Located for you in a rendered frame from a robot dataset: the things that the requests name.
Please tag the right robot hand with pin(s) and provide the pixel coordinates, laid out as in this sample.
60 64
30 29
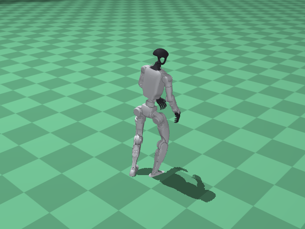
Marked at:
177 117

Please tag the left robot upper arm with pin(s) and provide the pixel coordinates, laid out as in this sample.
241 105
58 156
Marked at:
140 82

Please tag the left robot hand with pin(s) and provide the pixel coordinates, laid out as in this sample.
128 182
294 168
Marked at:
161 102

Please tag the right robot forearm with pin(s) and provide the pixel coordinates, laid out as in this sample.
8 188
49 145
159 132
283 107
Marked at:
174 106

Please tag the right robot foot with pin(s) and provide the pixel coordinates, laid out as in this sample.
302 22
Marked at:
158 173

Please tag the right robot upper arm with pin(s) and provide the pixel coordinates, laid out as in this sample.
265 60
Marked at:
167 80

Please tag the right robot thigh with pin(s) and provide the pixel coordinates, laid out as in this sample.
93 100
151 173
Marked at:
163 127

